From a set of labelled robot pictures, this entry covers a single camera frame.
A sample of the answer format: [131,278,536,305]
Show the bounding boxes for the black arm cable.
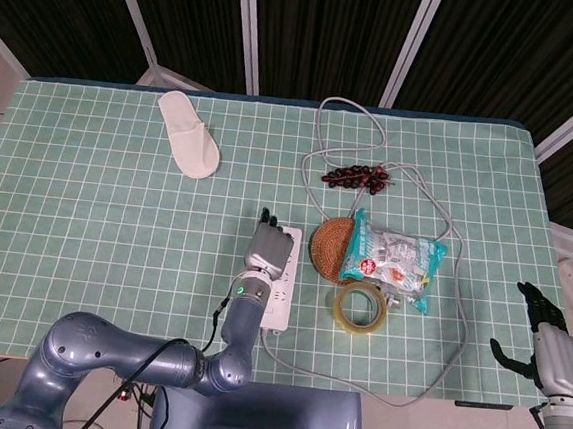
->
[77,285,233,429]

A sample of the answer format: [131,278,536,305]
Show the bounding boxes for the white power strip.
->
[257,224,304,335]

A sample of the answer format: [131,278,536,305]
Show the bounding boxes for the round woven rattan coaster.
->
[307,215,362,286]

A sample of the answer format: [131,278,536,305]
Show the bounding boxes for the blue robot torso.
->
[148,373,368,429]

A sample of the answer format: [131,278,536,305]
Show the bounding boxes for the grey power strip cable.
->
[255,92,490,414]

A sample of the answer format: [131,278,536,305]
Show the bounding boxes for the green checkered tablecloth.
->
[0,72,573,410]

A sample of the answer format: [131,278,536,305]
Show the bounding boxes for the white disposable slipper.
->
[150,89,227,182]

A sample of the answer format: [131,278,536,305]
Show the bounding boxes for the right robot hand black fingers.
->
[485,278,573,400]

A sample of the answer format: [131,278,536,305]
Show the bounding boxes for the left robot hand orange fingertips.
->
[242,204,301,281]

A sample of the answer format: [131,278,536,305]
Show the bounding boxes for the dark red grape bunch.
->
[320,160,398,199]

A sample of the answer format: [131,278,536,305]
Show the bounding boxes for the teal silver snack bag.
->
[336,207,452,318]

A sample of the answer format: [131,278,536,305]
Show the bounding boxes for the clear yellowish tape roll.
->
[330,279,392,340]

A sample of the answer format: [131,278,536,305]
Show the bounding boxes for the tangled floor cables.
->
[106,377,161,429]

